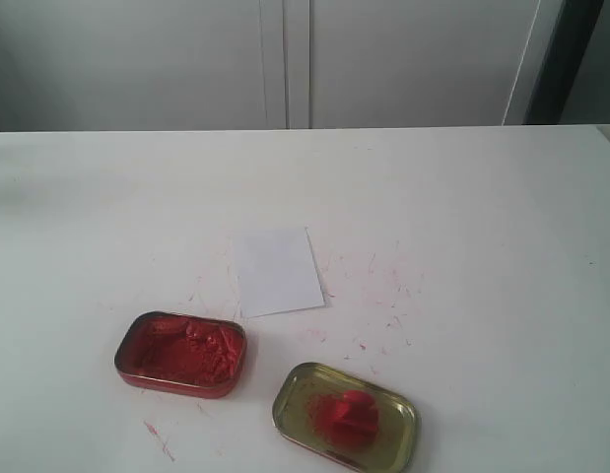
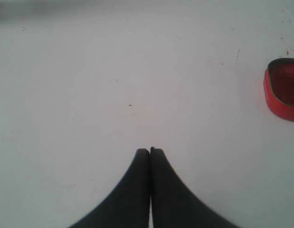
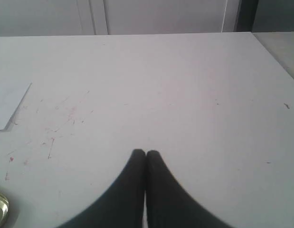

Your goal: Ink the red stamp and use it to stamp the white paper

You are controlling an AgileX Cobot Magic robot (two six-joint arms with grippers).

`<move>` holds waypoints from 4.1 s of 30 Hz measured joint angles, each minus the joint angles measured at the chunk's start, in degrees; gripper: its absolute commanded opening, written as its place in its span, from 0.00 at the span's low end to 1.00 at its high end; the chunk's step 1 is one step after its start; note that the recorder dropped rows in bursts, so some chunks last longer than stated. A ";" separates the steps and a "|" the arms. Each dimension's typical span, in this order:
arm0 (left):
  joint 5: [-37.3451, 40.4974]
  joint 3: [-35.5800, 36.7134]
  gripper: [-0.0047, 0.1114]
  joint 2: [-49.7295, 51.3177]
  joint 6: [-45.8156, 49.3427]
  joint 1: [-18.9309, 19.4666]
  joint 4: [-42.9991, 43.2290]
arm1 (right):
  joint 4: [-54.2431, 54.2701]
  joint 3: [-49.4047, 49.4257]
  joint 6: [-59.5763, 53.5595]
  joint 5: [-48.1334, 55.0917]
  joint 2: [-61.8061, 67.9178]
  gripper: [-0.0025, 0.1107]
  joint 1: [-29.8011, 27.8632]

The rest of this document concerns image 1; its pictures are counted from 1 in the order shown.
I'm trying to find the red plastic stamp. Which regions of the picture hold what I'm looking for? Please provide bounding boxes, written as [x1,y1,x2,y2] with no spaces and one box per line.
[328,390,379,449]

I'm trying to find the red ink paste tin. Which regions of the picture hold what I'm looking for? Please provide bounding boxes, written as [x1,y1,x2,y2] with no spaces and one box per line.
[113,311,247,399]

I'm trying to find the white paper sheet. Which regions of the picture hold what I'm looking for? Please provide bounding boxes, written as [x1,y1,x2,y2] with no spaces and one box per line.
[233,228,325,318]

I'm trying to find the gold tin lid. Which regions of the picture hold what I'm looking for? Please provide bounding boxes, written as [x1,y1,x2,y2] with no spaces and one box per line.
[272,363,420,472]

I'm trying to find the white cabinet doors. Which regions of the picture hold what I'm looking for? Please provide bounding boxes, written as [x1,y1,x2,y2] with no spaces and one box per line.
[0,1,562,131]

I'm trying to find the dark vertical post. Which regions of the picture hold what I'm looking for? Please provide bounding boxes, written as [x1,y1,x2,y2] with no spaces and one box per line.
[523,0,604,125]

